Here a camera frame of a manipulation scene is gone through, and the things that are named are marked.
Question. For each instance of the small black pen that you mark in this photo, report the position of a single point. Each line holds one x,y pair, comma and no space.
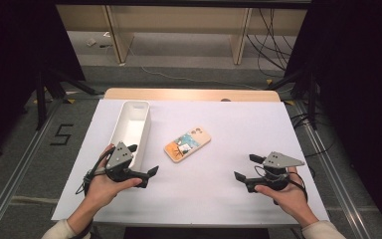
105,46

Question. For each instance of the light wooden desk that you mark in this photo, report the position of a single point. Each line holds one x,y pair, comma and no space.
179,20

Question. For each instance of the crumpled white paper scrap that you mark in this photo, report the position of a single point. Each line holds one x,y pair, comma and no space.
91,42

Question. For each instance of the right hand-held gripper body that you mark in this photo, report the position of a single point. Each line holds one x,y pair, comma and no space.
280,161

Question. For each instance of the white plastic storage box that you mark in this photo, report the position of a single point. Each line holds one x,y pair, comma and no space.
131,132

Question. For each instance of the black curtain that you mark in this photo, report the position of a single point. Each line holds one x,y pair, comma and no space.
361,83
13,66

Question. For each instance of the cream printed phone case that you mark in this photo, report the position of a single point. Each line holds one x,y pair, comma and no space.
187,144

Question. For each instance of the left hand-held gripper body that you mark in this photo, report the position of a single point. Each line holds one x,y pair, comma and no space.
117,158

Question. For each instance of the white table mat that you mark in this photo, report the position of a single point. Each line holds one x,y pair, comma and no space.
212,189

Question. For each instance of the person's right hand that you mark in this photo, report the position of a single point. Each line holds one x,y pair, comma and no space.
290,199

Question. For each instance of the black metal stand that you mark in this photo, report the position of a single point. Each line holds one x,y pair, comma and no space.
311,96
41,99

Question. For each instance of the silver metal floor rail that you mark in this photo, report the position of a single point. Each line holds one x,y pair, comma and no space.
16,169
335,179

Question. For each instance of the person's left hand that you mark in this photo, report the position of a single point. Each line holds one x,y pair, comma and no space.
104,189

